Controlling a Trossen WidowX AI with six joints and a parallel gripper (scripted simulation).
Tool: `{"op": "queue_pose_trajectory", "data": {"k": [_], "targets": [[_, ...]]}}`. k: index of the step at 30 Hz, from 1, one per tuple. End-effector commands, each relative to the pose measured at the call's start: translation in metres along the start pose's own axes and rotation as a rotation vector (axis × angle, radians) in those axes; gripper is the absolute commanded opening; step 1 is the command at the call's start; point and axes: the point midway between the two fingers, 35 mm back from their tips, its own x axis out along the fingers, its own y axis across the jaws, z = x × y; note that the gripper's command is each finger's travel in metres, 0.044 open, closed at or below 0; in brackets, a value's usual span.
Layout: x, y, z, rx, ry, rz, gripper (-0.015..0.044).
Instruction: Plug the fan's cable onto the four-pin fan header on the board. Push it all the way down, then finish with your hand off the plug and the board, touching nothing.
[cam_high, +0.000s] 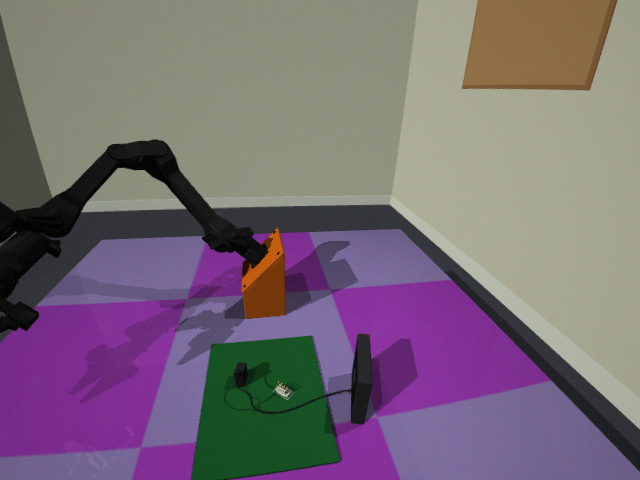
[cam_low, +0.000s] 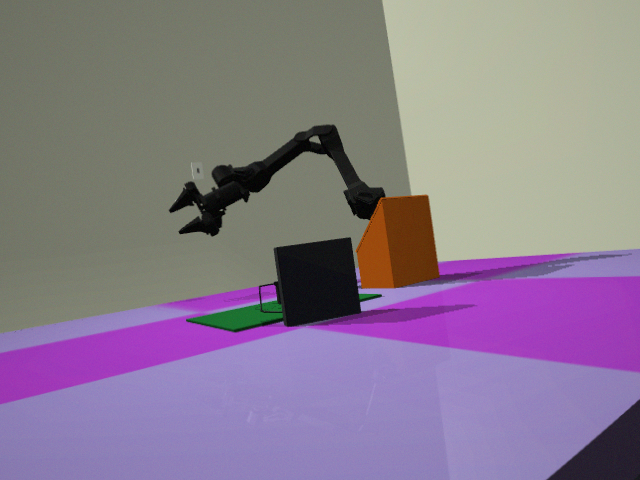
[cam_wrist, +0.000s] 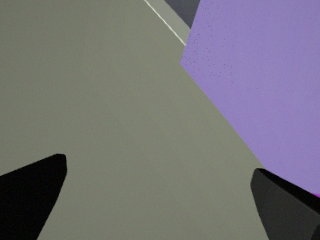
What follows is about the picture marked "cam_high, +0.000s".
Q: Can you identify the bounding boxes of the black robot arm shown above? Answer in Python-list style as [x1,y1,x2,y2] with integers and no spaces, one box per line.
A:
[0,139,268,269]

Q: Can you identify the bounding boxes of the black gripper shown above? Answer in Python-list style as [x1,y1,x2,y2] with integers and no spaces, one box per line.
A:
[0,248,39,333]

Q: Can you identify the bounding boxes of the green circuit board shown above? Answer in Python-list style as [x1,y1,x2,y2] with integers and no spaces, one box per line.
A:
[191,336,340,480]

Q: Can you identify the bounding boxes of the black connector plug with cable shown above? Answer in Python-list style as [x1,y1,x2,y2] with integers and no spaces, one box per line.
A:
[234,362,351,414]

